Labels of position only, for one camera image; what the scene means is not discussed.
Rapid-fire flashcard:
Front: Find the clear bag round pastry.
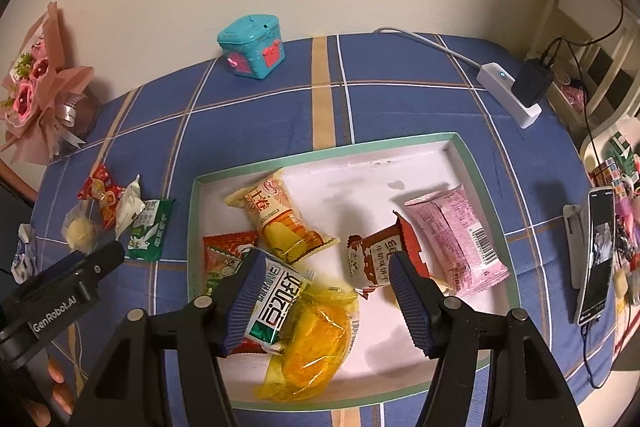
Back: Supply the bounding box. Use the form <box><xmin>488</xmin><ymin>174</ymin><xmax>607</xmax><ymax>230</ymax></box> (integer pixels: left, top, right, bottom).
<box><xmin>61</xmin><ymin>201</ymin><xmax>99</xmax><ymax>255</ymax></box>

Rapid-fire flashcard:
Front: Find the green white milk snack packet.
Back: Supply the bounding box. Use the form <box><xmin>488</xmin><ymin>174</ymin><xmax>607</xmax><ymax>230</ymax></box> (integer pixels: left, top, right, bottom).
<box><xmin>127</xmin><ymin>200</ymin><xmax>175</xmax><ymax>262</ymax></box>

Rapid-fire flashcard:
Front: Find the pink cake roll packet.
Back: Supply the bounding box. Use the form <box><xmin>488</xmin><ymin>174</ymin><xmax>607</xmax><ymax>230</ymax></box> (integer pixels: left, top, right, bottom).
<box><xmin>404</xmin><ymin>186</ymin><xmax>509</xmax><ymax>297</ymax></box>

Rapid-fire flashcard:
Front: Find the large red snack pack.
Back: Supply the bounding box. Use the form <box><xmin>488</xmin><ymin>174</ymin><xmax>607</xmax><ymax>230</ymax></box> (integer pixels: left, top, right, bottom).
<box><xmin>203</xmin><ymin>232</ymin><xmax>266</xmax><ymax>357</ymax></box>

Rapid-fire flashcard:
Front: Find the white green barcode snack packet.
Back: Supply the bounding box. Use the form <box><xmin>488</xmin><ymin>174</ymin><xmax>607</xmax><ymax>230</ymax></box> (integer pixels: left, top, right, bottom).
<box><xmin>245</xmin><ymin>256</ymin><xmax>309</xmax><ymax>351</ymax></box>

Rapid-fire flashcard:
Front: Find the yellow orange snack bag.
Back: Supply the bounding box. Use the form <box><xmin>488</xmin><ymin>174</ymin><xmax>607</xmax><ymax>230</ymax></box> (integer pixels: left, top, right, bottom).
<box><xmin>255</xmin><ymin>277</ymin><xmax>359</xmax><ymax>403</ymax></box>

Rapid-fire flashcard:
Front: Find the brown red snack packet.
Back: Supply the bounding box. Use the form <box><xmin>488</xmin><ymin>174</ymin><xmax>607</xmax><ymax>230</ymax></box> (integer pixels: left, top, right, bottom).
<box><xmin>346</xmin><ymin>212</ymin><xmax>431</xmax><ymax>300</ymax></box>

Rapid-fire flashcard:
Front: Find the beige orange cake roll packet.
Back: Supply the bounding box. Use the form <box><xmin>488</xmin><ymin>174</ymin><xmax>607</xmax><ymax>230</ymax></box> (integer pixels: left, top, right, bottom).
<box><xmin>224</xmin><ymin>169</ymin><xmax>341</xmax><ymax>265</ymax></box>

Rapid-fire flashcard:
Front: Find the person's left hand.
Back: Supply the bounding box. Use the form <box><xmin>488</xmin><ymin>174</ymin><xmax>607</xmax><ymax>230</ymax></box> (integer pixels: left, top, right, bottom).
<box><xmin>21</xmin><ymin>350</ymin><xmax>75</xmax><ymax>427</ymax></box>

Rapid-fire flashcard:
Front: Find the blue white crumpled packet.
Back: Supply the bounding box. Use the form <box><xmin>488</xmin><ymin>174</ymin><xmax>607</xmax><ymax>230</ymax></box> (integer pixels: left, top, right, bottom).
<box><xmin>10</xmin><ymin>223</ymin><xmax>38</xmax><ymax>284</ymax></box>

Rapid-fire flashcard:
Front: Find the red candy wrapper snack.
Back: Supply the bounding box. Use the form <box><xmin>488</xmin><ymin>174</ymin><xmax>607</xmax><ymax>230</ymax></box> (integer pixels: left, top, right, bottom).
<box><xmin>77</xmin><ymin>164</ymin><xmax>124</xmax><ymax>230</ymax></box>

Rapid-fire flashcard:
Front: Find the white grey snack packet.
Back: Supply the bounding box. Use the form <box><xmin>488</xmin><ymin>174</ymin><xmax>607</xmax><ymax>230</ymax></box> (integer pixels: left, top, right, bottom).
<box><xmin>115</xmin><ymin>176</ymin><xmax>145</xmax><ymax>239</ymax></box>

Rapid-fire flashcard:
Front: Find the smartphone on stand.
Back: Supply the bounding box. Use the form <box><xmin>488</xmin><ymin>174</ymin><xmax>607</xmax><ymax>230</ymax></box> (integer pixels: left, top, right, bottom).
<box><xmin>563</xmin><ymin>186</ymin><xmax>616</xmax><ymax>326</ymax></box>

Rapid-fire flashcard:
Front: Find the pink flower bouquet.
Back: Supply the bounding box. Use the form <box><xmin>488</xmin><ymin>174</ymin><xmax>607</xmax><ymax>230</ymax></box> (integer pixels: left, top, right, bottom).
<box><xmin>1</xmin><ymin>2</ymin><xmax>100</xmax><ymax>165</ymax></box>

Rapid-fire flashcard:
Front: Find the white tray teal rim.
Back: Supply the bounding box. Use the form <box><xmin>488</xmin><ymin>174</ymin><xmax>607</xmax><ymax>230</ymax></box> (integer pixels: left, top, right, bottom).
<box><xmin>186</xmin><ymin>132</ymin><xmax>512</xmax><ymax>411</ymax></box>

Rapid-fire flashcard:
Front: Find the white power strip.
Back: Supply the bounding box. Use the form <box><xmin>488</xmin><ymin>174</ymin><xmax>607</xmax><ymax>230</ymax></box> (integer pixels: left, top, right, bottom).
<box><xmin>476</xmin><ymin>62</ymin><xmax>541</xmax><ymax>129</ymax></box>

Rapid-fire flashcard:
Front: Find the black power adapter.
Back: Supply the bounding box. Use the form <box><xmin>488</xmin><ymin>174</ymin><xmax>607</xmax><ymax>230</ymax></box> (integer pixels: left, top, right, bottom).
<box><xmin>511</xmin><ymin>59</ymin><xmax>553</xmax><ymax>108</ymax></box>

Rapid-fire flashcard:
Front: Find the blue plaid tablecloth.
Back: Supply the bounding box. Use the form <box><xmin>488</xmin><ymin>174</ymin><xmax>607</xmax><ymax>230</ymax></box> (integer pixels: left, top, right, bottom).
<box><xmin>29</xmin><ymin>32</ymin><xmax>618</xmax><ymax>427</ymax></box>

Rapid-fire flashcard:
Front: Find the teal pink-doored toy box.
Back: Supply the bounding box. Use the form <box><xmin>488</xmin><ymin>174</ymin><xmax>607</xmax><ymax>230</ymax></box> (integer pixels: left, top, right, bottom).
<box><xmin>217</xmin><ymin>14</ymin><xmax>285</xmax><ymax>80</ymax></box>

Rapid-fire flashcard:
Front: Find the white shelf unit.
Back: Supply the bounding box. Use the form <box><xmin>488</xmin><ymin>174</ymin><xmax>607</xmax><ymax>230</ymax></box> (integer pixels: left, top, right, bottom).
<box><xmin>527</xmin><ymin>0</ymin><xmax>639</xmax><ymax>168</ymax></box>

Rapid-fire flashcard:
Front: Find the black charging cable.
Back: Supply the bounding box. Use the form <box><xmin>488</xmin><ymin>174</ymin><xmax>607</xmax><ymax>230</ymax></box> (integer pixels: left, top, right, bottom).
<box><xmin>539</xmin><ymin>0</ymin><xmax>626</xmax><ymax>390</ymax></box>

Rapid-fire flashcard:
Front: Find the white power cable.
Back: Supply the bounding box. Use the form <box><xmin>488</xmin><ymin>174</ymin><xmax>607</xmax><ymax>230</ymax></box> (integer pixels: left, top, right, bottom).
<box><xmin>372</xmin><ymin>26</ymin><xmax>485</xmax><ymax>72</ymax></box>

